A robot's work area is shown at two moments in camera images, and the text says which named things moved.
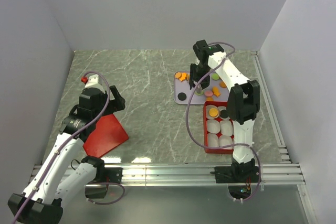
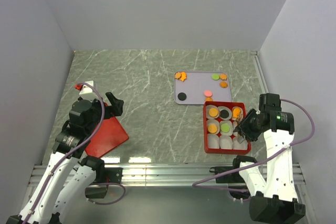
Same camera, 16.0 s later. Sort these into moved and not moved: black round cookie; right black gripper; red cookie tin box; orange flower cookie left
Moved: right black gripper
Not moved: red cookie tin box; orange flower cookie left; black round cookie
